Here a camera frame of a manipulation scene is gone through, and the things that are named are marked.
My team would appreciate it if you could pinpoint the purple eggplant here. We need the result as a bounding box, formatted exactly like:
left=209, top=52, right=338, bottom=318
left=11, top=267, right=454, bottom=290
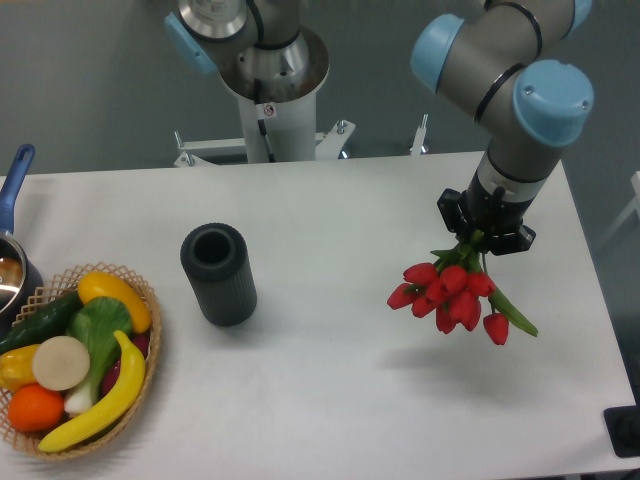
left=101, top=332, right=150, bottom=397

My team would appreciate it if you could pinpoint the yellow banana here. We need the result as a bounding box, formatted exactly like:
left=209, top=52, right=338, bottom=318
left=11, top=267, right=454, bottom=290
left=38, top=330, right=146, bottom=453

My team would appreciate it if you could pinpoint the yellow squash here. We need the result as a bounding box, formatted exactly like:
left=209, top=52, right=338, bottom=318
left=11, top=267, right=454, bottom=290
left=77, top=271, right=152, bottom=334

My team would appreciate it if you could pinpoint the orange fruit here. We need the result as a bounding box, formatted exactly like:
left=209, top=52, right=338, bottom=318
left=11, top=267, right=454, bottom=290
left=8, top=384, right=64, bottom=433

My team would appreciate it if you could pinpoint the black device at table edge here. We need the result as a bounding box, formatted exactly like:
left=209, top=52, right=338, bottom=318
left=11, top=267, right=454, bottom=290
left=603, top=405, right=640, bottom=458

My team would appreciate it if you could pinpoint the dark grey ribbed vase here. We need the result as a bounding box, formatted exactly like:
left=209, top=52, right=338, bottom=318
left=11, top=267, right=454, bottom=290
left=180, top=223, right=257, bottom=327

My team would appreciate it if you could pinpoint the yellow bell pepper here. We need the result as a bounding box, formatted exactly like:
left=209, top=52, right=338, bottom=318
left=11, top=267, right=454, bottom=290
left=1, top=344, right=40, bottom=391

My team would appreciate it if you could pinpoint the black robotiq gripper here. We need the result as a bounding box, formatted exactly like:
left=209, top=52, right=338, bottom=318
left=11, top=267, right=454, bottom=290
left=437, top=187, right=536, bottom=256

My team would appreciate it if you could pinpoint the green cucumber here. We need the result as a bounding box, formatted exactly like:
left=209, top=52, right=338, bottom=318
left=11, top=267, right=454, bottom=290
left=1, top=291, right=83, bottom=354

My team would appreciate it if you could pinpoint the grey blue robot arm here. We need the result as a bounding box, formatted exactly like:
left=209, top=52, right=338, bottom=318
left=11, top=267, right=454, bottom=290
left=164, top=1, right=594, bottom=255

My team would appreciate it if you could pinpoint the white furniture piece right edge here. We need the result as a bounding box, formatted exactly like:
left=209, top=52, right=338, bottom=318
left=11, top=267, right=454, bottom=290
left=595, top=171, right=639, bottom=254

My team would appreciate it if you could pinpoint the blue handled steel pot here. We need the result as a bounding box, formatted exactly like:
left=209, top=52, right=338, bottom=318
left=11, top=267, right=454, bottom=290
left=1, top=144, right=43, bottom=339

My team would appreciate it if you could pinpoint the woven wicker basket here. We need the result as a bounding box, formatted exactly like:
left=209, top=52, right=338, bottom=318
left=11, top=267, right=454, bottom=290
left=1, top=262, right=162, bottom=461

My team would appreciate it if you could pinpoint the green bok choy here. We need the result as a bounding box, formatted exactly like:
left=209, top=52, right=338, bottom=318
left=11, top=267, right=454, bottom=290
left=64, top=296, right=132, bottom=417

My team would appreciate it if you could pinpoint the red tulip bouquet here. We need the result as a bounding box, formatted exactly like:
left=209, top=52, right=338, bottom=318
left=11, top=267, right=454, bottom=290
left=386, top=231, right=538, bottom=346

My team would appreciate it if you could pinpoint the beige round radish slice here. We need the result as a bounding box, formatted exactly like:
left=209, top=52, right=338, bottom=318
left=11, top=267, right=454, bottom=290
left=31, top=336, right=90, bottom=391

